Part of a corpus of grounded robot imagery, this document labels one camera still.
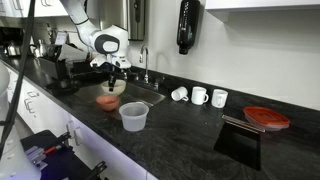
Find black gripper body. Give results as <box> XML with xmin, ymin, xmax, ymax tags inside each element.
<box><xmin>97</xmin><ymin>65</ymin><xmax>130</xmax><ymax>81</ymax></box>

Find cream bowl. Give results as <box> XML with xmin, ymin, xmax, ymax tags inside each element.
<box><xmin>100</xmin><ymin>79</ymin><xmax>127</xmax><ymax>97</ymax></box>

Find orange bowl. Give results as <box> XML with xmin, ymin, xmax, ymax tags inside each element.
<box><xmin>95</xmin><ymin>94</ymin><xmax>121</xmax><ymax>113</ymax></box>

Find stainless steel sink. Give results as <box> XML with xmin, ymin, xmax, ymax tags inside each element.
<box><xmin>74</xmin><ymin>79</ymin><xmax>167</xmax><ymax>108</ymax></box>

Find chrome faucet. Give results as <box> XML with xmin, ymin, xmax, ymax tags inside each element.
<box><xmin>138</xmin><ymin>44</ymin><xmax>151</xmax><ymax>84</ymax></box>

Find translucent plastic container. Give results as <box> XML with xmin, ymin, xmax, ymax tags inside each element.
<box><xmin>118</xmin><ymin>101</ymin><xmax>150</xmax><ymax>133</ymax></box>

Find white cutting board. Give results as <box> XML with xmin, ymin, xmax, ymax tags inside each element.
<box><xmin>57</xmin><ymin>43</ymin><xmax>88</xmax><ymax>63</ymax></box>

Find black dish rack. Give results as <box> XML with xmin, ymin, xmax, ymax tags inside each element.
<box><xmin>37</xmin><ymin>54</ymin><xmax>116</xmax><ymax>81</ymax></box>

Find black round plate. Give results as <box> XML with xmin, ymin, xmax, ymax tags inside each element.
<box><xmin>45</xmin><ymin>79</ymin><xmax>82</xmax><ymax>97</ymax></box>

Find white mug lying sideways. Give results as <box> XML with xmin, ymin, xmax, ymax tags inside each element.
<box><xmin>170</xmin><ymin>86</ymin><xmax>190</xmax><ymax>103</ymax></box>

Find white base cabinets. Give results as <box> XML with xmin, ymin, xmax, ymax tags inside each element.
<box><xmin>0</xmin><ymin>63</ymin><xmax>158</xmax><ymax>180</ymax></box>

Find white upright mug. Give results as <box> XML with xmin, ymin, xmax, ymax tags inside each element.
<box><xmin>190</xmin><ymin>86</ymin><xmax>210</xmax><ymax>106</ymax></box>
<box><xmin>211</xmin><ymin>88</ymin><xmax>229</xmax><ymax>109</ymax></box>

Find black tool with red band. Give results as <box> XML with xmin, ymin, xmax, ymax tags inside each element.
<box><xmin>43</xmin><ymin>131</ymin><xmax>73</xmax><ymax>155</ymax></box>

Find black clamp lever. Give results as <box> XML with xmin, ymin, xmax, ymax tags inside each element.
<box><xmin>86</xmin><ymin>160</ymin><xmax>108</xmax><ymax>180</ymax></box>

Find silver kettle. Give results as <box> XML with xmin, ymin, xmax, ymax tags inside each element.
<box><xmin>4</xmin><ymin>40</ymin><xmax>23</xmax><ymax>57</ymax></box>

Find thin brown stick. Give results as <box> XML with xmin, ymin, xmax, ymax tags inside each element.
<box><xmin>221</xmin><ymin>114</ymin><xmax>267</xmax><ymax>132</ymax></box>
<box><xmin>225</xmin><ymin>119</ymin><xmax>261</xmax><ymax>134</ymax></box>

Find black box stand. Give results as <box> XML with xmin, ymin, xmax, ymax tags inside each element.
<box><xmin>213</xmin><ymin>120</ymin><xmax>263</xmax><ymax>172</ymax></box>

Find clear container with red lid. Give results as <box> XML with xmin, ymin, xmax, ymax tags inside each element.
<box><xmin>242</xmin><ymin>105</ymin><xmax>291</xmax><ymax>132</ymax></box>

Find stainless steel wall dispenser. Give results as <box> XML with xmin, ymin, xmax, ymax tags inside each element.
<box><xmin>127</xmin><ymin>0</ymin><xmax>146</xmax><ymax>42</ymax></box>

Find black wall soap bottle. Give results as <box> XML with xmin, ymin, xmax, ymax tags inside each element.
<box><xmin>176</xmin><ymin>0</ymin><xmax>201</xmax><ymax>56</ymax></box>

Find white wall cabinets with handles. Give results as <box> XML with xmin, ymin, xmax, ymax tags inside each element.
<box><xmin>0</xmin><ymin>0</ymin><xmax>69</xmax><ymax>18</ymax></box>

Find thick black cable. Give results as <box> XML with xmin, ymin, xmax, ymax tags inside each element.
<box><xmin>0</xmin><ymin>0</ymin><xmax>37</xmax><ymax>158</ymax></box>

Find white wall cabinet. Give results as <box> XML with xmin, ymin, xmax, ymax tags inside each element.
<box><xmin>204</xmin><ymin>0</ymin><xmax>320</xmax><ymax>24</ymax></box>

